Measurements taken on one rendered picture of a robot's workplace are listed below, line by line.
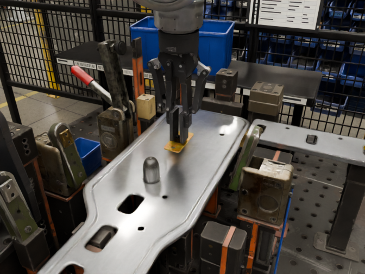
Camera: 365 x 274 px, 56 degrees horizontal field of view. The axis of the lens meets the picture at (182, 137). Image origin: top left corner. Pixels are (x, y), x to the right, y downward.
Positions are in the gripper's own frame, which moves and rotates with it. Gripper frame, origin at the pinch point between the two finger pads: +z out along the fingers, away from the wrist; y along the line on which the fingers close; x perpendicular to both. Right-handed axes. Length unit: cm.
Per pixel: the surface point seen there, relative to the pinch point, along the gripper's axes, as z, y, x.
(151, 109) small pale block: 1.8, -10.8, 7.6
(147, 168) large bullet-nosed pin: 2.1, 0.0, -14.1
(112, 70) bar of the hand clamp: -10.5, -14.5, -1.7
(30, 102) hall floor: 107, -230, 157
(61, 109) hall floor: 106, -193, 158
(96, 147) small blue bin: 27, -39, 19
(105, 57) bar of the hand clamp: -13.2, -15.8, -1.8
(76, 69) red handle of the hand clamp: -8.9, -25.0, -0.7
